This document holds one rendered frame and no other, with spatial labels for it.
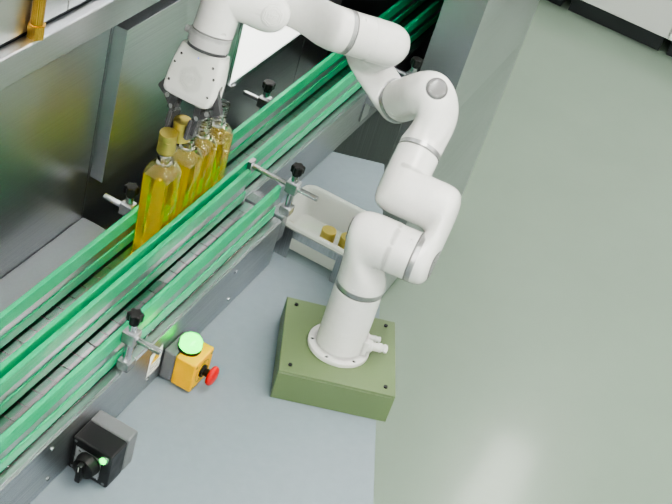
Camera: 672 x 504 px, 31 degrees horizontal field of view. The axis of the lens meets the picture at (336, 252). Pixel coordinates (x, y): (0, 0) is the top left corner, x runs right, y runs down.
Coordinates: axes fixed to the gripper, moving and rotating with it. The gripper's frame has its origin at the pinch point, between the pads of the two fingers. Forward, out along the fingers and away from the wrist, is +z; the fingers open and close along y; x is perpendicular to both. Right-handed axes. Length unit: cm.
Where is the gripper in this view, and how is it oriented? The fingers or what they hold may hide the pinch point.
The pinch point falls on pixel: (182, 124)
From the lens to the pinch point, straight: 226.3
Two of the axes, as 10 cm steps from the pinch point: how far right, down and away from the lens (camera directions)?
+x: 3.7, -2.4, 9.0
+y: 8.6, 4.5, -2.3
